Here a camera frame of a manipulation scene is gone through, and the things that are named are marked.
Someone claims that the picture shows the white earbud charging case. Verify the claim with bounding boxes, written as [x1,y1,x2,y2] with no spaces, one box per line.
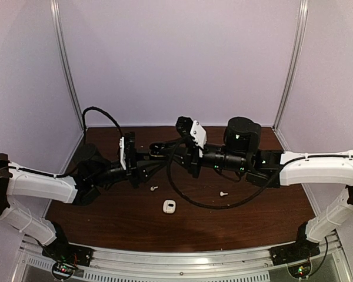
[162,199,176,214]

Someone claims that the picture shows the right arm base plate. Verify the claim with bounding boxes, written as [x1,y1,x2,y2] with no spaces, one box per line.
[269,241,320,266]

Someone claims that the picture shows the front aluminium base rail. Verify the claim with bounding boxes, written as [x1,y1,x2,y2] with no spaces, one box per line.
[17,229,345,282]

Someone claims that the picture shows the left black camera cable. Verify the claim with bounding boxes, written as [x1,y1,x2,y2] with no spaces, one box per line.
[54,107,123,180]

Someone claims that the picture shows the black camera cable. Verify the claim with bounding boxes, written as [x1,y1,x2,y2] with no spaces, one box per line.
[166,137,271,210]
[54,107,123,180]

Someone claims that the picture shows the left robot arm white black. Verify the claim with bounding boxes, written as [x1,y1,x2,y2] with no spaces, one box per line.
[0,137,169,261]

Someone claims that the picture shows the right aluminium frame post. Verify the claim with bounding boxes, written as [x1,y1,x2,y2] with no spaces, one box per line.
[273,0,309,132]

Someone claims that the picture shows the aluminium frame post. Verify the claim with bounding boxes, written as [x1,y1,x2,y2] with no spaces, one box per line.
[49,0,84,130]
[273,0,309,132]

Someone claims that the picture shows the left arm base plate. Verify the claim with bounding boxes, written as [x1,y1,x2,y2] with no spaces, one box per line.
[41,243,93,267]

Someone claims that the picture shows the right black camera cable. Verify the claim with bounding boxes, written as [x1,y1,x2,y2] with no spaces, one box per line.
[166,137,271,210]

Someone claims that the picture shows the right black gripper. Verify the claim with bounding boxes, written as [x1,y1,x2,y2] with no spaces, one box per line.
[160,137,248,179]

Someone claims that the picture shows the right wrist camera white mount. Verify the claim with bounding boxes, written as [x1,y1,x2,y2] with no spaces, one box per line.
[176,116,207,158]

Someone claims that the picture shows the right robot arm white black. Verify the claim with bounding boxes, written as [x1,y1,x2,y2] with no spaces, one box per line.
[160,116,353,260]

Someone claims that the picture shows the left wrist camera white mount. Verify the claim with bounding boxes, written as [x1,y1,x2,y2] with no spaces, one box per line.
[118,132,135,171]

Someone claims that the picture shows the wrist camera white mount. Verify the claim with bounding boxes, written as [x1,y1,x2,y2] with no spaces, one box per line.
[118,132,135,171]
[176,116,207,158]

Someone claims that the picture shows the black earbud charging case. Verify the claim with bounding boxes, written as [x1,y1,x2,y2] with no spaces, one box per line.
[149,143,168,159]

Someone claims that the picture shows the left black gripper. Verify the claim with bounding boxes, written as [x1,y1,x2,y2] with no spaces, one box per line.
[91,147,166,188]

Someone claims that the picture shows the left aluminium frame post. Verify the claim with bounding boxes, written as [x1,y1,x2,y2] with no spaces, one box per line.
[49,0,84,130]

